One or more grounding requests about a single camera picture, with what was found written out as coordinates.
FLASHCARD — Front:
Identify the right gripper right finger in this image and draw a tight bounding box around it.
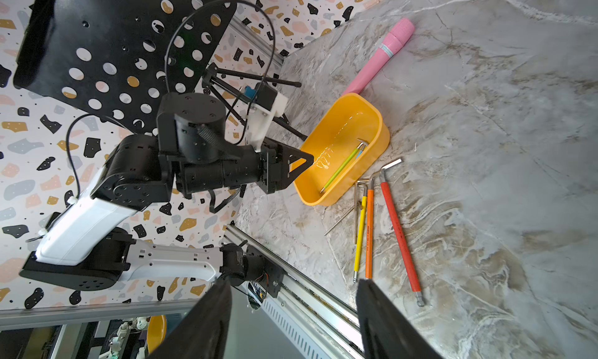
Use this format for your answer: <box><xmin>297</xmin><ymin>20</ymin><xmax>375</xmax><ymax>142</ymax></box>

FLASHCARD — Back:
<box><xmin>356</xmin><ymin>280</ymin><xmax>442</xmax><ymax>359</ymax></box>

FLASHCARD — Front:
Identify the blue hex key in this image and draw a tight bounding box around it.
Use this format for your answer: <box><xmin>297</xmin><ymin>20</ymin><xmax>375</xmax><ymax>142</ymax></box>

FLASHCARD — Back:
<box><xmin>356</xmin><ymin>144</ymin><xmax>367</xmax><ymax>159</ymax></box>

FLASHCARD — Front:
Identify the pink cylindrical flashlight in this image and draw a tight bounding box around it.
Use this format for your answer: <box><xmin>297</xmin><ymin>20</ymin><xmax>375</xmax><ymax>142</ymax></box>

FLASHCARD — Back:
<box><xmin>343</xmin><ymin>18</ymin><xmax>415</xmax><ymax>95</ymax></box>

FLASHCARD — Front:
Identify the black perforated music stand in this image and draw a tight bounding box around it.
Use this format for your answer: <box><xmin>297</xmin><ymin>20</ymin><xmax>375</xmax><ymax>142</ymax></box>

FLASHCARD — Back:
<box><xmin>12</xmin><ymin>0</ymin><xmax>309</xmax><ymax>142</ymax></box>

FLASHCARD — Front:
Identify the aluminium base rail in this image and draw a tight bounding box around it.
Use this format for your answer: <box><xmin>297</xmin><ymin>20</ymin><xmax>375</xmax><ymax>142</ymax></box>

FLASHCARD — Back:
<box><xmin>226</xmin><ymin>224</ymin><xmax>365</xmax><ymax>358</ymax></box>

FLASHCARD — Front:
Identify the yellow plastic storage box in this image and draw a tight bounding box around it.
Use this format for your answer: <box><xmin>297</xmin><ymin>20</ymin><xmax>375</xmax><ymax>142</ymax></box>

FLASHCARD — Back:
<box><xmin>294</xmin><ymin>93</ymin><xmax>390</xmax><ymax>206</ymax></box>

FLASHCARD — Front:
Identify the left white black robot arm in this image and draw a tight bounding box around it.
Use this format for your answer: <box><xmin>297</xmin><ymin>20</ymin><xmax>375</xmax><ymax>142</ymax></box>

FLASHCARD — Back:
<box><xmin>20</xmin><ymin>93</ymin><xmax>314</xmax><ymax>292</ymax></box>

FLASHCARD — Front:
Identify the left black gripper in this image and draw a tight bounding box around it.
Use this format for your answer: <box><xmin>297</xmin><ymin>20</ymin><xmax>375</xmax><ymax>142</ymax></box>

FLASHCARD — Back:
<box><xmin>256</xmin><ymin>137</ymin><xmax>314</xmax><ymax>195</ymax></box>

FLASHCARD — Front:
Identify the green hex key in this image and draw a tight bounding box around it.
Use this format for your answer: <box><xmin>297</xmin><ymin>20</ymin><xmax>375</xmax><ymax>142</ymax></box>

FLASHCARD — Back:
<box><xmin>319</xmin><ymin>139</ymin><xmax>369</xmax><ymax>194</ymax></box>

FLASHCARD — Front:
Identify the orange hex key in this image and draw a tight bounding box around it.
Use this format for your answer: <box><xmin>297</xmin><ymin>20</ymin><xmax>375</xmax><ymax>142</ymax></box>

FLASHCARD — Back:
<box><xmin>365</xmin><ymin>175</ymin><xmax>375</xmax><ymax>280</ymax></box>

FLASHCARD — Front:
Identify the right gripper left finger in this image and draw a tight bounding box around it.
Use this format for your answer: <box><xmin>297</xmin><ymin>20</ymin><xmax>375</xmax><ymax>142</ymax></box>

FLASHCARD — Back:
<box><xmin>149</xmin><ymin>280</ymin><xmax>233</xmax><ymax>359</ymax></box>

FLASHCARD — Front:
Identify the red hex key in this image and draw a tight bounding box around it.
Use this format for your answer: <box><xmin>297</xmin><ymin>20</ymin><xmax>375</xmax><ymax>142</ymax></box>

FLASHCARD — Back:
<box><xmin>379</xmin><ymin>158</ymin><xmax>425</xmax><ymax>308</ymax></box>

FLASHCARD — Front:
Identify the yellow hex key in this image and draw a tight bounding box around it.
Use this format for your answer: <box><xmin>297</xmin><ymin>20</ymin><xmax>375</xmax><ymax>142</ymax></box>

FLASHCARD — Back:
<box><xmin>353</xmin><ymin>179</ymin><xmax>369</xmax><ymax>284</ymax></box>

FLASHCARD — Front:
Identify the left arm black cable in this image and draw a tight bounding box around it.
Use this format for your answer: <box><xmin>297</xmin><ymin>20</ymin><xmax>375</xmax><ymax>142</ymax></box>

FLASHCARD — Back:
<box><xmin>64</xmin><ymin>0</ymin><xmax>277</xmax><ymax>196</ymax></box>

